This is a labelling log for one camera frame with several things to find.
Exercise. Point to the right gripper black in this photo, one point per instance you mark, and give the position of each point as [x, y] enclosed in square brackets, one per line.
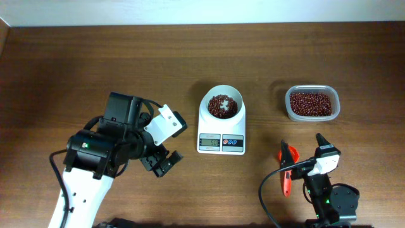
[307, 168]

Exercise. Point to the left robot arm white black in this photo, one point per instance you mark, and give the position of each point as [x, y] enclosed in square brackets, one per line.
[132, 128]

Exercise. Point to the red beans in bowl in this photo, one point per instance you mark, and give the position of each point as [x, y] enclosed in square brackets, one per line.
[222, 106]

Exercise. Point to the clear plastic container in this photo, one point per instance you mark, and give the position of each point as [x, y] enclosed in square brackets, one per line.
[325, 89]

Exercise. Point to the orange measuring scoop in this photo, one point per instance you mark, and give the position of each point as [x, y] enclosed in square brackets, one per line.
[286, 176]

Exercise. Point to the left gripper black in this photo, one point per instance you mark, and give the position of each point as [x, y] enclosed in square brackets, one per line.
[153, 161]

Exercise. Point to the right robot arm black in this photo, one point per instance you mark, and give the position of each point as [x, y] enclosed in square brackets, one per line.
[334, 204]

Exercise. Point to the white round bowl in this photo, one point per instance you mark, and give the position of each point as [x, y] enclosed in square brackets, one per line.
[229, 91]

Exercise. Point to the white digital kitchen scale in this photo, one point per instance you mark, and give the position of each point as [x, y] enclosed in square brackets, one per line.
[222, 136]

